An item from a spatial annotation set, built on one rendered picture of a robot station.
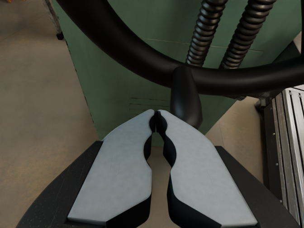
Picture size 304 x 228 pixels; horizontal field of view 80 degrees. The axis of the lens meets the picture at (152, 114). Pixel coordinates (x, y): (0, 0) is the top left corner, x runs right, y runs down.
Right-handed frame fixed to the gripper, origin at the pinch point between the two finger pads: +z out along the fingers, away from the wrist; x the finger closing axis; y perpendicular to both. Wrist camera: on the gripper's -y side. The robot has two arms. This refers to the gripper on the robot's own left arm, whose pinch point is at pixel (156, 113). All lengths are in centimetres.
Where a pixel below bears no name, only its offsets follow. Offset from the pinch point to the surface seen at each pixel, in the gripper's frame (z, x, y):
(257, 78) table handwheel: 5.9, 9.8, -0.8
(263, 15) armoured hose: 9.7, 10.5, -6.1
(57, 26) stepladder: 109, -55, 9
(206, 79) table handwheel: 6.0, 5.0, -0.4
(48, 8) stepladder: 103, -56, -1
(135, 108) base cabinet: 38.6, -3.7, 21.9
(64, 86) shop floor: 80, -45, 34
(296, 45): 25.3, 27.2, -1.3
